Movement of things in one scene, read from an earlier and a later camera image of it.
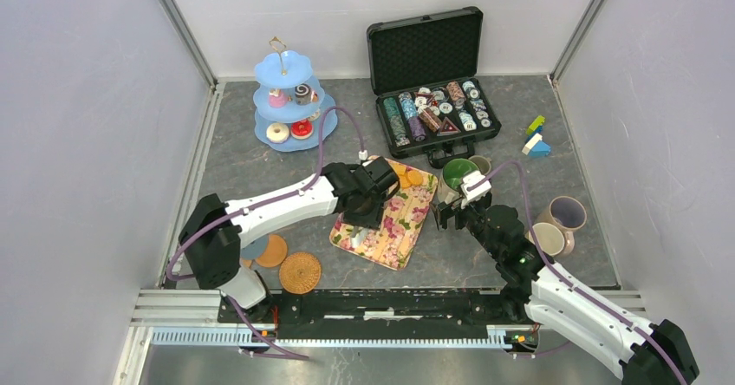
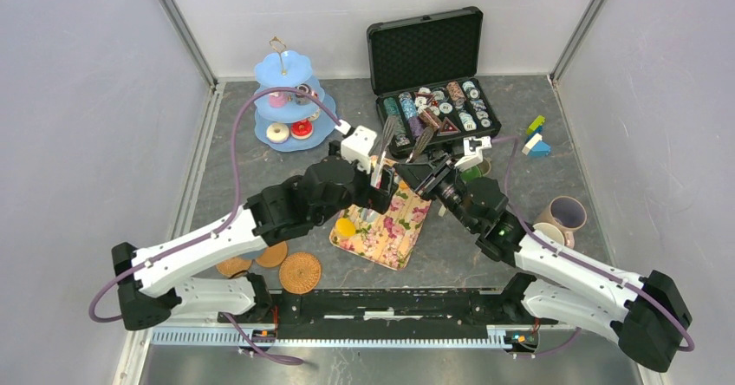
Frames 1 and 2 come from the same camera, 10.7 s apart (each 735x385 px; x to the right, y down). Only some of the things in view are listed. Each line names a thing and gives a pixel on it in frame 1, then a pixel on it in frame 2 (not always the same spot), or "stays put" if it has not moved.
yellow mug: [549, 238] stays put
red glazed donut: [302, 129] stays put
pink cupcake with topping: [276, 98] stays put
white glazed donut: [277, 137] stays put
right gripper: [457, 207] -> [424, 178]
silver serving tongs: [358, 236] -> [387, 130]
